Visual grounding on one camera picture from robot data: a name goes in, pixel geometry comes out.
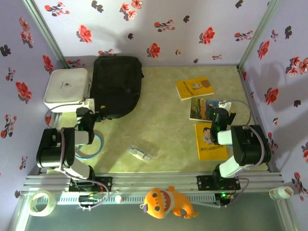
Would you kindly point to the clear plastic package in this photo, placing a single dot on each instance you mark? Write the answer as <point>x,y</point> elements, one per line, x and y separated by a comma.
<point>139,153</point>

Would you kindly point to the small white round knob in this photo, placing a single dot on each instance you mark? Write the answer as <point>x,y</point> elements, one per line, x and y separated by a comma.
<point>118,198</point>

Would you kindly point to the orange shark plush toy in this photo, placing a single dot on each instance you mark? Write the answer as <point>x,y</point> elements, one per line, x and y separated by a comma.
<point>166,202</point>

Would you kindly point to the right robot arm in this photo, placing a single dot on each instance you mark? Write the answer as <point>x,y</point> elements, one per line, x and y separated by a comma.
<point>247,144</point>

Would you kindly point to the aluminium frame beam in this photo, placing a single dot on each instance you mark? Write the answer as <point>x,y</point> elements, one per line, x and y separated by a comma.
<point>154,181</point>

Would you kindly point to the large yellow picture book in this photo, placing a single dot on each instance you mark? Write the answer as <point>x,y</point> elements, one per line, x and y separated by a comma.
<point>211,154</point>

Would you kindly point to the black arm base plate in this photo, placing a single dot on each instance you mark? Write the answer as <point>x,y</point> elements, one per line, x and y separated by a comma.
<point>204,183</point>
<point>106,184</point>

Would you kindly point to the black backpack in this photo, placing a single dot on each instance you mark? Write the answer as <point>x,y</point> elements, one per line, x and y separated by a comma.
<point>115,84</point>

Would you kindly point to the white storage box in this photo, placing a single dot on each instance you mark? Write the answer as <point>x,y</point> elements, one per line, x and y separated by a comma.
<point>65,89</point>

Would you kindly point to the aluminium side rail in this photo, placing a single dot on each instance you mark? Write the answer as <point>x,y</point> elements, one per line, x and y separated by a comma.
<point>250,96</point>
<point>55,120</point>

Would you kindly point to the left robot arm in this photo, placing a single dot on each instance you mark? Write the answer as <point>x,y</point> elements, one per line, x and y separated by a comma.
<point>50,149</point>

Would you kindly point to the aluminium corner post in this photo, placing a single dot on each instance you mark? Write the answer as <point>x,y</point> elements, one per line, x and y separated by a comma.
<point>255,36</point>
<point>48,36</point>

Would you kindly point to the painting cover book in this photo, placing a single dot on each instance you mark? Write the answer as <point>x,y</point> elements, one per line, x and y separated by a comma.
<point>199,109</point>

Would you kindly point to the white bottle yellow label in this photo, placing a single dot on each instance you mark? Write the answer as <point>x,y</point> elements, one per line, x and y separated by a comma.
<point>281,193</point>

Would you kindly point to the small controller board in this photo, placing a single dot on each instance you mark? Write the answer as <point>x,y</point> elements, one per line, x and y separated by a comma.
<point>89,199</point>
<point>225,196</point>

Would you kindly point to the clear tape roll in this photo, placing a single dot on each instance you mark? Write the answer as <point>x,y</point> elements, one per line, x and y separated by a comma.
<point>51,204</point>

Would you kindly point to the small yellow picture book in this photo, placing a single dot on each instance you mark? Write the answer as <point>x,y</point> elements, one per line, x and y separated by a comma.
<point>190,90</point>

